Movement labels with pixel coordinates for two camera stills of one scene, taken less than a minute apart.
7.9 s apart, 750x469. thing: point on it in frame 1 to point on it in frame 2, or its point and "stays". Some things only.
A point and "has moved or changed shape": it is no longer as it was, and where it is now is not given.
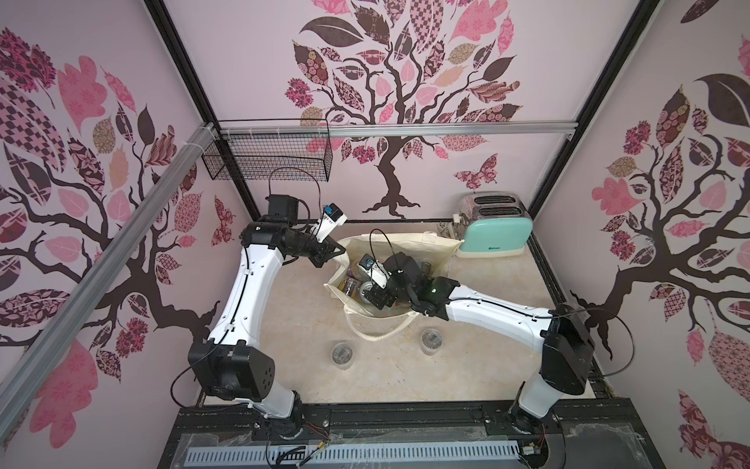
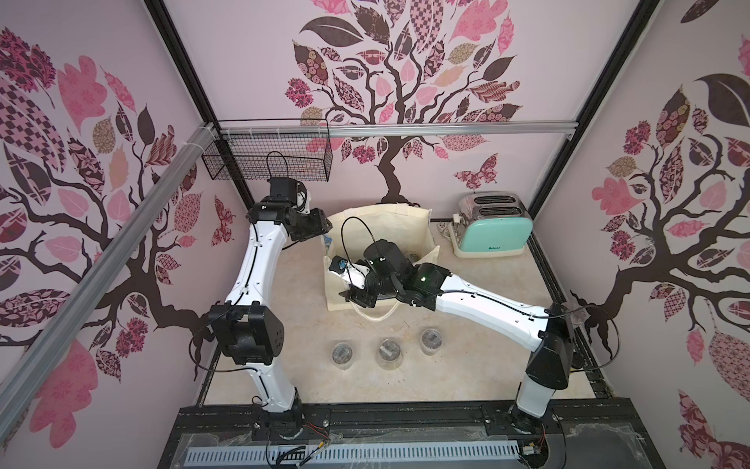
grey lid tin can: x=431 y=341 stays
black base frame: x=604 y=433 stays
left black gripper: x=323 y=249 to x=318 y=226
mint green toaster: x=496 y=225 stays
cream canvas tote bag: x=349 y=285 has moved or changed shape
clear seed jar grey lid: x=342 y=356 stays
